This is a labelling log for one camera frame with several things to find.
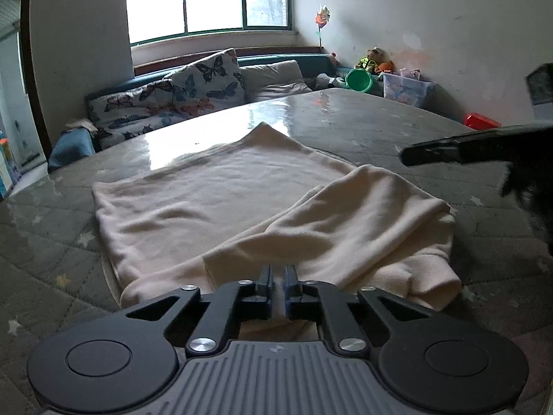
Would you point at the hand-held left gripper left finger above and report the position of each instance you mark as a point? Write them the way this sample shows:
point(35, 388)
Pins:
point(268, 287)

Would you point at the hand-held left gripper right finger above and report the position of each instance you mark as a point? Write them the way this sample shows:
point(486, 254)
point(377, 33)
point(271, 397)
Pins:
point(288, 287)

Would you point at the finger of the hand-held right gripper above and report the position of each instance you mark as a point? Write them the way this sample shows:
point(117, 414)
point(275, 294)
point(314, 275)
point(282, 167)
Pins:
point(432, 150)

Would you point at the cream sweatshirt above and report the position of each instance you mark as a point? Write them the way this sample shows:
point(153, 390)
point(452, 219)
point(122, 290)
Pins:
point(216, 190)

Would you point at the red plastic box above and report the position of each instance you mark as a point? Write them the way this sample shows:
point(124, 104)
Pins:
point(479, 120)

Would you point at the clear plastic storage box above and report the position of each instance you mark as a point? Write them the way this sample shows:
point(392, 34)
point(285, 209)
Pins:
point(406, 90)

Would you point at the orange plush toy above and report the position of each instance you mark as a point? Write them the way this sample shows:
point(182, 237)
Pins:
point(386, 67)

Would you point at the green plastic bucket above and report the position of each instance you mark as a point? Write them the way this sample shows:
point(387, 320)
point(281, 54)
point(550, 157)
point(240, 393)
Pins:
point(359, 81)

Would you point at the yellow-green plush toy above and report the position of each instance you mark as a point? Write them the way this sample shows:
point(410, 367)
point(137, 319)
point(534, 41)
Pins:
point(370, 61)

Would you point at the grey plush toy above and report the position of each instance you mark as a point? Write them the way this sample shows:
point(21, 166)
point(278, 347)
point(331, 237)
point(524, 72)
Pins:
point(326, 80)

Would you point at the pink plush toy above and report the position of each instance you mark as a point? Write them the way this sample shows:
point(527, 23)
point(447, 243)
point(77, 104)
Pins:
point(332, 57)

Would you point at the teal sofa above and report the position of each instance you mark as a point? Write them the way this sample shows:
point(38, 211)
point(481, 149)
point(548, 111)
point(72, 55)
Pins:
point(311, 67)

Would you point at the colourful pinwheel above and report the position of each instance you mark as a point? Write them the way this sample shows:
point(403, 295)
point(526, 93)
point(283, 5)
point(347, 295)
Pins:
point(322, 16)

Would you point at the beige cushion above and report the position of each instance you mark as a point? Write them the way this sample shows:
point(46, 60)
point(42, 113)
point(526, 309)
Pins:
point(272, 75)

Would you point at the square butterfly print cushion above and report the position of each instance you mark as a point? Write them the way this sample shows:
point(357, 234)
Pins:
point(207, 80)

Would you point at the long butterfly print cushion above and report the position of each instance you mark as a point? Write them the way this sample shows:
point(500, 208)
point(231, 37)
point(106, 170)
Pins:
point(129, 108)

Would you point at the beige cloth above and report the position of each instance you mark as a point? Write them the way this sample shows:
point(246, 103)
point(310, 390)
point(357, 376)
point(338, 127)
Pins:
point(82, 125)

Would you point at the window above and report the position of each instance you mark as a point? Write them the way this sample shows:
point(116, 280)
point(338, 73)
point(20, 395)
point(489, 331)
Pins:
point(211, 0)

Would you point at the blue and white cabinet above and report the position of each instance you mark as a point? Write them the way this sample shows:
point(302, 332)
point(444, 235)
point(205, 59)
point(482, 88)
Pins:
point(6, 168)

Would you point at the dark wooden door frame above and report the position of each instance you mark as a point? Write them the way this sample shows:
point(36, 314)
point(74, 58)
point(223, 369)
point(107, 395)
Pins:
point(34, 108)

